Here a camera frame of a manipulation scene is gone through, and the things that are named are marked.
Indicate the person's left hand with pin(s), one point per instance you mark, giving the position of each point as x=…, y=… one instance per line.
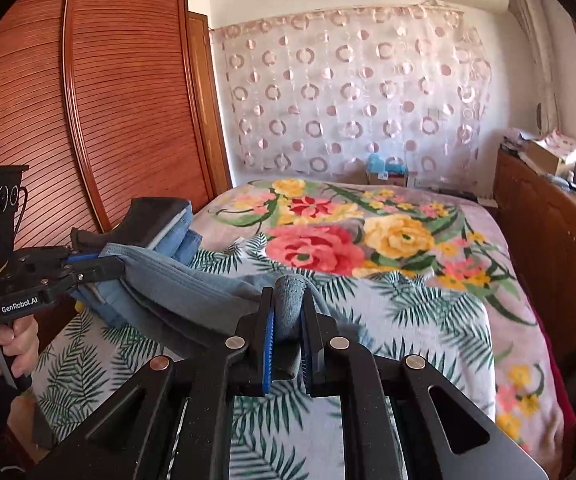
x=22, y=345

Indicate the leaf print bed sheet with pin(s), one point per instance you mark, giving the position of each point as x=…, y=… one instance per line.
x=418, y=330

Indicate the cardboard box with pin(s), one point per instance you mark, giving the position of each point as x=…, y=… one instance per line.
x=545, y=157

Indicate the black folded pants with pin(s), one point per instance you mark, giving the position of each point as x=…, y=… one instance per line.
x=137, y=225

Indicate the floral blanket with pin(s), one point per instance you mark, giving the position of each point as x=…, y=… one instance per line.
x=368, y=240

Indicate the wooden sideboard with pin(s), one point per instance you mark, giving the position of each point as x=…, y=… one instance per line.
x=553, y=240

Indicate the stack of folded clothes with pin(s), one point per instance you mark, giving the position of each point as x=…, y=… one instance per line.
x=185, y=247

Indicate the grey folded pants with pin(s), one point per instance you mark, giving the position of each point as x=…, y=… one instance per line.
x=172, y=227

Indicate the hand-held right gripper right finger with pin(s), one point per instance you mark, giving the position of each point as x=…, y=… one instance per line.
x=308, y=355

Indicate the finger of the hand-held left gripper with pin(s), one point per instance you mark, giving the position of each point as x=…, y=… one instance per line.
x=85, y=261
x=102, y=272

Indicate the white wrapped pipes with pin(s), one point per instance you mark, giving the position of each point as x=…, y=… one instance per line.
x=533, y=45

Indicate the wooden slatted wardrobe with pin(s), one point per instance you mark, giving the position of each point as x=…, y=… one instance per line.
x=117, y=110

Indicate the grey-blue pants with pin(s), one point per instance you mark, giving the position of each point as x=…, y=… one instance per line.
x=192, y=290

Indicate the sheer circle pattern curtain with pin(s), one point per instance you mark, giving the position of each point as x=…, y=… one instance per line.
x=358, y=95

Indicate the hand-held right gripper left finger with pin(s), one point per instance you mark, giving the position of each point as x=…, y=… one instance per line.
x=269, y=345

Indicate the pink patterned bag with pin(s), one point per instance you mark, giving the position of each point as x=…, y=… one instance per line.
x=565, y=142

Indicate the dark red blanket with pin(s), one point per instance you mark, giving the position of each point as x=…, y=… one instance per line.
x=558, y=380

